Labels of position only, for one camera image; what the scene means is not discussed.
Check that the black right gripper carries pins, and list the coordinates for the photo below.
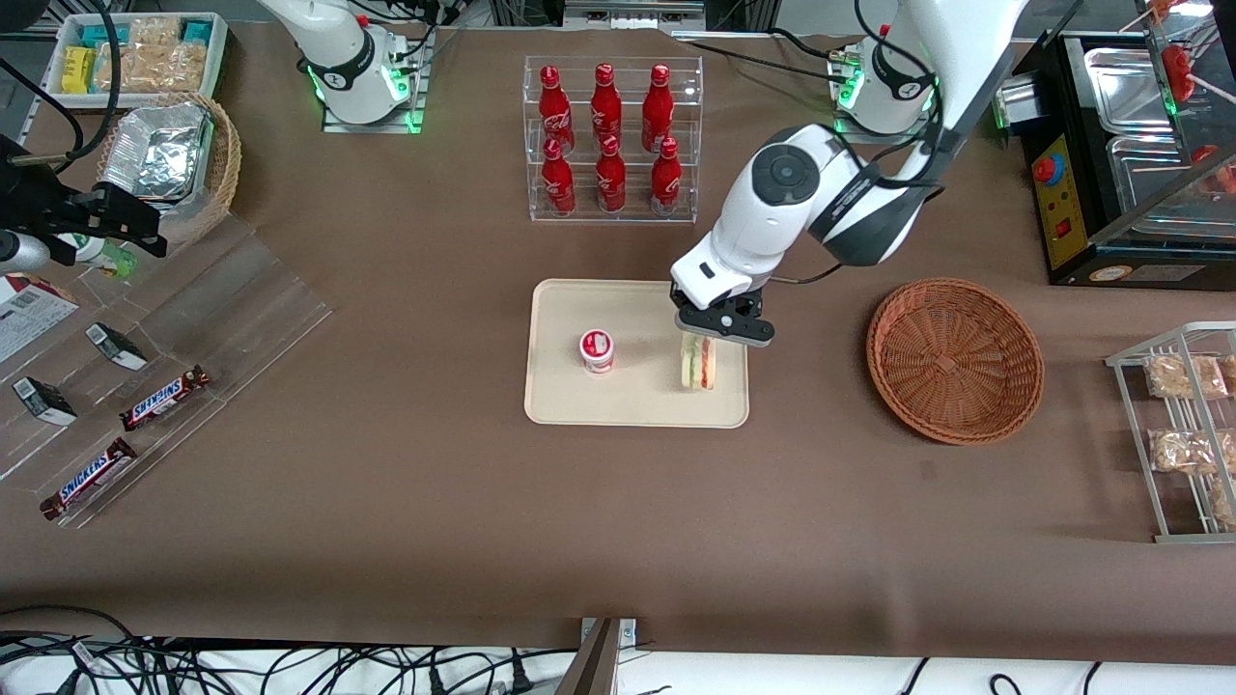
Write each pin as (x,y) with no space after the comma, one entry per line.
(39,205)

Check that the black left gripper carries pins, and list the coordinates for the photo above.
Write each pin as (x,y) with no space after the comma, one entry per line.
(744,308)

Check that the triangle sandwich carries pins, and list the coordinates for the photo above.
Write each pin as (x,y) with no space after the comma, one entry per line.
(697,369)

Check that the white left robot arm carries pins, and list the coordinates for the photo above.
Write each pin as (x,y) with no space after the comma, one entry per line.
(792,193)

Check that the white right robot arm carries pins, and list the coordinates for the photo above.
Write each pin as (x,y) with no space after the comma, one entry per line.
(348,58)

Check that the aluminium foil tray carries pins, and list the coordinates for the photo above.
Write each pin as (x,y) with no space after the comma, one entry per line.
(159,150)

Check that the cream plastic tray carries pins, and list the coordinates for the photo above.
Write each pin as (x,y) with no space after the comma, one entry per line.
(637,401)

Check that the tan wicker basket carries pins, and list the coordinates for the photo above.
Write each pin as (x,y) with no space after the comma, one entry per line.
(224,164)

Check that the round brown wicker basket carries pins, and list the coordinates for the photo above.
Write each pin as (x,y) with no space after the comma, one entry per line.
(956,362)

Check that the green white small bottle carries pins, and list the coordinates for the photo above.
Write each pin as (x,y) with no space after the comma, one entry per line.
(106,256)

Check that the red white yogurt cup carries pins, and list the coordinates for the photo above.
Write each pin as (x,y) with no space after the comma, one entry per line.
(597,350)

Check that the small black white box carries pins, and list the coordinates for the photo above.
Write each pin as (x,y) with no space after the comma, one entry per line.
(43,401)
(116,346)

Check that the red white paper carton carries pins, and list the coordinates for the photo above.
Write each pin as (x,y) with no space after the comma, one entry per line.
(24,314)

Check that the clear acrylic bottle rack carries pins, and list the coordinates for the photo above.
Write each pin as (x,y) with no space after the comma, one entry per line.
(628,217)

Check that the clear cracker pack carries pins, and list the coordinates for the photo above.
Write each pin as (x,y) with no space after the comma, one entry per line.
(154,68)
(154,31)

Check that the red cola bottle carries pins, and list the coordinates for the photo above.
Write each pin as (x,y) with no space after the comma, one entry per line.
(610,183)
(665,183)
(658,101)
(557,183)
(605,97)
(553,101)

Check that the yellow snack packet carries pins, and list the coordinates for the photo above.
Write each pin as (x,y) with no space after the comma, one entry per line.
(78,69)

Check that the clear acrylic stepped display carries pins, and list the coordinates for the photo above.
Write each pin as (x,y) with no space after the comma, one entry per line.
(251,309)

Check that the snickers chocolate bar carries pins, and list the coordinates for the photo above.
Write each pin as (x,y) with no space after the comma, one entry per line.
(89,478)
(164,398)

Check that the white plastic snack bin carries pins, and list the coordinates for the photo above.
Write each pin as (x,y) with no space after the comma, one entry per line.
(53,48)

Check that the teal snack packet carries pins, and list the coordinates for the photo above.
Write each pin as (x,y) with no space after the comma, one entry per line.
(197,32)
(101,36)

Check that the black food warmer appliance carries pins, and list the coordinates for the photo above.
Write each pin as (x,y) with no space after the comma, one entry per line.
(1057,208)

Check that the red emergency stop button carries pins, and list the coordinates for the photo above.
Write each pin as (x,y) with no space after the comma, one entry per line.
(1046,170)

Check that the grey metal power box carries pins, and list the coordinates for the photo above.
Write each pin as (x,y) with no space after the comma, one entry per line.
(1016,101)

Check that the steel warmer pan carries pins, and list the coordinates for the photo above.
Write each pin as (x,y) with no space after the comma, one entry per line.
(1120,97)
(1149,179)

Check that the bagged crispy snack pack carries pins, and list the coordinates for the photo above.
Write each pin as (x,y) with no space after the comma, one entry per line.
(1183,376)
(1226,502)
(1183,451)
(1230,372)

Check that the red food on skewer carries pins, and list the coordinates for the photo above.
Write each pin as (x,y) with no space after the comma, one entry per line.
(1178,72)

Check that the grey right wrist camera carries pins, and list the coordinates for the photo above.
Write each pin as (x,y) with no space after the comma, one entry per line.
(21,251)

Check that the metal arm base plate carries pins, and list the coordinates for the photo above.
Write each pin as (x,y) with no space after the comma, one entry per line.
(855,125)
(406,106)

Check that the silver table edge bracket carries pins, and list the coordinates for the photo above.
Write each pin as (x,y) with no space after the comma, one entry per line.
(628,632)

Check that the grey metal post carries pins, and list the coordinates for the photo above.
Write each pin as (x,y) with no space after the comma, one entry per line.
(594,671)

